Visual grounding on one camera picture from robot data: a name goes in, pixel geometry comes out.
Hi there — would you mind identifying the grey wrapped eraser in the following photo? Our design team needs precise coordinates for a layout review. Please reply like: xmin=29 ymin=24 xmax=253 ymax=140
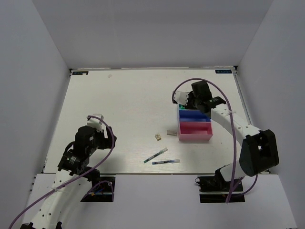
xmin=167 ymin=130 xmax=177 ymax=136

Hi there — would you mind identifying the small beige eraser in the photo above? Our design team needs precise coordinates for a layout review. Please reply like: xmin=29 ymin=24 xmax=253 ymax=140
xmin=155 ymin=134 xmax=161 ymax=141

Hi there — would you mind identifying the blue gel pen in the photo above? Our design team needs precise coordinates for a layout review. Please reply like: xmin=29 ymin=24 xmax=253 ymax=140
xmin=152 ymin=159 xmax=180 ymax=165

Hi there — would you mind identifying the three-compartment colour container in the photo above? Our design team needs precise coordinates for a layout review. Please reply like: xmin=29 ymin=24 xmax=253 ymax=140
xmin=177 ymin=105 xmax=213 ymax=142

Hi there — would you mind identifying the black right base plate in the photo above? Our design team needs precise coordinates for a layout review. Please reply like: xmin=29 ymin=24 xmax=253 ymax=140
xmin=195 ymin=176 xmax=245 ymax=203

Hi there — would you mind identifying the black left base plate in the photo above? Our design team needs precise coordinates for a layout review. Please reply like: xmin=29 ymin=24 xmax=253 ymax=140
xmin=81 ymin=176 xmax=116 ymax=203

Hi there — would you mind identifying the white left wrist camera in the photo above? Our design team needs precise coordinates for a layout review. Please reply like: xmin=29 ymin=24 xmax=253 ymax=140
xmin=87 ymin=114 xmax=104 ymax=132

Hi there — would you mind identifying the corner label sticker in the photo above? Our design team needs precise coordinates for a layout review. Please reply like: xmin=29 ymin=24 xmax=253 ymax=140
xmin=72 ymin=71 xmax=89 ymax=75
xmin=215 ymin=69 xmax=232 ymax=74

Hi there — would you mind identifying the green gel pen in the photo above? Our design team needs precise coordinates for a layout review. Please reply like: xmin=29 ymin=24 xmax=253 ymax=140
xmin=143 ymin=148 xmax=168 ymax=163

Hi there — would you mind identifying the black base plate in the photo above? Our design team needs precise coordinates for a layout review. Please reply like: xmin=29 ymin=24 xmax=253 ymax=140
xmin=81 ymin=176 xmax=116 ymax=203
xmin=195 ymin=176 xmax=245 ymax=203

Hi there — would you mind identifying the right corner label sticker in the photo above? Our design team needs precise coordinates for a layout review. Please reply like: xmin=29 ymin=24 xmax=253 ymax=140
xmin=215 ymin=69 xmax=232 ymax=74

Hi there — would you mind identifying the left corner label sticker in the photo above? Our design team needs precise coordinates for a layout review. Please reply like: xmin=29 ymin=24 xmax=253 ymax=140
xmin=72 ymin=71 xmax=89 ymax=75

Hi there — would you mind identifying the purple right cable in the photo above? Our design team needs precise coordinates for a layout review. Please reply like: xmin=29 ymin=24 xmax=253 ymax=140
xmin=171 ymin=78 xmax=259 ymax=204

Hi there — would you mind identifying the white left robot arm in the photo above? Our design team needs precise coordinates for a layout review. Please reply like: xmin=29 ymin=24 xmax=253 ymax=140
xmin=21 ymin=125 xmax=117 ymax=229

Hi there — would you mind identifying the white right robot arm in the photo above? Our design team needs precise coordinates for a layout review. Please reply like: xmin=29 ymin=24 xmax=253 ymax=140
xmin=173 ymin=81 xmax=279 ymax=191

